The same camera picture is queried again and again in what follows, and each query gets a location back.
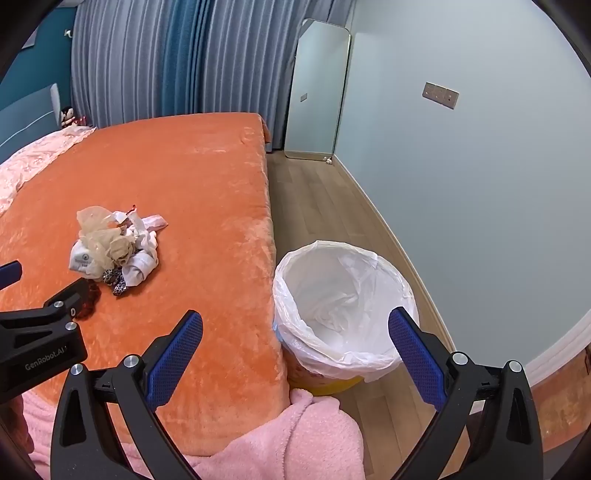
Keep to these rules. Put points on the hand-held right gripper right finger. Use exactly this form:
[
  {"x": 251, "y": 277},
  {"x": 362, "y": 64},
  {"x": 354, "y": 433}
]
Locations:
[{"x": 415, "y": 355}]

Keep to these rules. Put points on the orange plush bed blanket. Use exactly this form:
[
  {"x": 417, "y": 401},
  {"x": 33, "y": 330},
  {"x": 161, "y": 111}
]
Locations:
[{"x": 198, "y": 194}]

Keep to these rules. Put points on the white sock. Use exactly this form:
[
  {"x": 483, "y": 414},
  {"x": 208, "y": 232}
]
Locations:
[{"x": 143, "y": 263}]

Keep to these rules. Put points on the yellow trash bin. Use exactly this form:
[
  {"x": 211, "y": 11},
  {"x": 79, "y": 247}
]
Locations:
[{"x": 323, "y": 381}]

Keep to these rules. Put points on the white bin with liner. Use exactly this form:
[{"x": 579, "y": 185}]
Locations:
[{"x": 351, "y": 286}]

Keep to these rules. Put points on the metal wall switch plate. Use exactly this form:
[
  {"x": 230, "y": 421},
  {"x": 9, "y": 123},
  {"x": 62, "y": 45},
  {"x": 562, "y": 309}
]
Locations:
[{"x": 440, "y": 95}]

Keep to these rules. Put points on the plush toy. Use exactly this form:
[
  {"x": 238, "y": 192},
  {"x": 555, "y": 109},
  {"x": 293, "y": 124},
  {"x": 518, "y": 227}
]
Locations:
[{"x": 69, "y": 116}]

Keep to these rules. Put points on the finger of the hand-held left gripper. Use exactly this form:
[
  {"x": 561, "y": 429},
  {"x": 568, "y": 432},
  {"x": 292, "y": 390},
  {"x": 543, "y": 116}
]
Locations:
[
  {"x": 64, "y": 300},
  {"x": 10, "y": 273}
]

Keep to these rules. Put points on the white printed packet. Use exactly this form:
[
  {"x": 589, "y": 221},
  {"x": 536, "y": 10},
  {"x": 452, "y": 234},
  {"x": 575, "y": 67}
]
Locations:
[{"x": 83, "y": 263}]

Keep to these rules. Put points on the standing mirror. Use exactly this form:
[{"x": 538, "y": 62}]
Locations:
[{"x": 316, "y": 92}]

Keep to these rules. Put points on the white cloth strip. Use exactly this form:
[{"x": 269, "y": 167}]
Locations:
[{"x": 147, "y": 222}]

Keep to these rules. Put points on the pink lace blanket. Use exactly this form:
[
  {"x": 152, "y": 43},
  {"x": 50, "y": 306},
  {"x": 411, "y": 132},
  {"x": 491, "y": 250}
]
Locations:
[{"x": 32, "y": 161}]

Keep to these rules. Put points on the black white leopard scrunchie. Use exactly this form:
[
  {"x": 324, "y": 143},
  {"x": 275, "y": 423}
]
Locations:
[{"x": 120, "y": 288}]

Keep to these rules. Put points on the grey blue curtain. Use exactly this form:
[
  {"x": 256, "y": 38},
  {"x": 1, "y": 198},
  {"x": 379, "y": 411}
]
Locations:
[{"x": 184, "y": 60}]

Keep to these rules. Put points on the pink fleece blanket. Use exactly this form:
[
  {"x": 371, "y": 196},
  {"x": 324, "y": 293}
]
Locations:
[{"x": 295, "y": 438}]

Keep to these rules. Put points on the brown wooden board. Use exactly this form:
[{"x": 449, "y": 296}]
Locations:
[{"x": 563, "y": 406}]

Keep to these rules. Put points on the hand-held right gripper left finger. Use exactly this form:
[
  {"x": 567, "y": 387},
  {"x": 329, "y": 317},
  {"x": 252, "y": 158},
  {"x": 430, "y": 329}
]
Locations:
[{"x": 178, "y": 360}]

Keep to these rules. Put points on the dark red cloth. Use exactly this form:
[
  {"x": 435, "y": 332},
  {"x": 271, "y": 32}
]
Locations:
[{"x": 90, "y": 302}]

